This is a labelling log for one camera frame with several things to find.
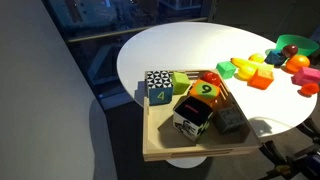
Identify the black white zebra block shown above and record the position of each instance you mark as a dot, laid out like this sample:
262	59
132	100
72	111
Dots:
191	113

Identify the teal block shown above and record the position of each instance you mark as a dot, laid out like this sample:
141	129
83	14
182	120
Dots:
275	57

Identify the dark red toy plum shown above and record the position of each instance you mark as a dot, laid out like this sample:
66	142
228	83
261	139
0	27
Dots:
290	50

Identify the wooden box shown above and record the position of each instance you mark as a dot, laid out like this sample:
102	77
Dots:
160	140

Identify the yellow toy fruit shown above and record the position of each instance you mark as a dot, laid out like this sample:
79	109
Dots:
256	57

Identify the purple spring clamp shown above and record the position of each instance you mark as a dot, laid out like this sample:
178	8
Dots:
311	165

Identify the green foam block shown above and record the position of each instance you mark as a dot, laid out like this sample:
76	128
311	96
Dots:
226	69
180	83

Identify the yellow toy banana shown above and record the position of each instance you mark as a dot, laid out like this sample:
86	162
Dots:
245	62

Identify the pink block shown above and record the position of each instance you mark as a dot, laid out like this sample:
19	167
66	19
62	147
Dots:
306	76

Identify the green plastic bowl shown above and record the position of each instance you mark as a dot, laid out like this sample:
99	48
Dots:
305	45

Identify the metal window rail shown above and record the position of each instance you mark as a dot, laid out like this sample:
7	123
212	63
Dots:
133	29

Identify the blue block number four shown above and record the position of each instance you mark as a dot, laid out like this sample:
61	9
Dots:
160	95

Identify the toy orange fruit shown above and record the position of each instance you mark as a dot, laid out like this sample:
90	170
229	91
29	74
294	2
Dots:
297	62

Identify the white table pedestal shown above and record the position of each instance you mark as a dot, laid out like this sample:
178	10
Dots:
186	162

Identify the purple clamp orange tip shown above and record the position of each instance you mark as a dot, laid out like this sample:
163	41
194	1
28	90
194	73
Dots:
273	153

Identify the red toy tomato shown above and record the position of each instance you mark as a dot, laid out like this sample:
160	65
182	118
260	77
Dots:
210	77

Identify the small red-orange toy fruit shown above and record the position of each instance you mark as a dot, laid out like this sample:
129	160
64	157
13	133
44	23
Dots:
310	89

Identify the dark grey block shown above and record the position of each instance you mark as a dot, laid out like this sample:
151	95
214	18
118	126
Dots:
230	120

